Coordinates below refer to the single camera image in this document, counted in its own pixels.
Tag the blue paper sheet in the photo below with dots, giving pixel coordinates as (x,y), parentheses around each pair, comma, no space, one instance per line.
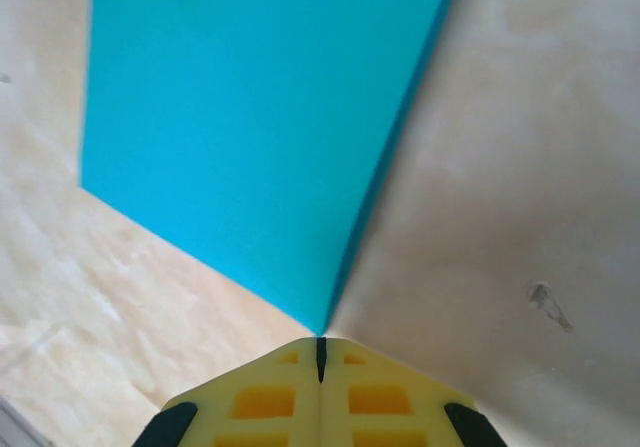
(250,117)

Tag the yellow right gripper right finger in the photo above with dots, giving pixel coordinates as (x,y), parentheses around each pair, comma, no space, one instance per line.
(380,402)

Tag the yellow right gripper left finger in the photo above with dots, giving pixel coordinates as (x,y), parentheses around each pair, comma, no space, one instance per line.
(260,402)

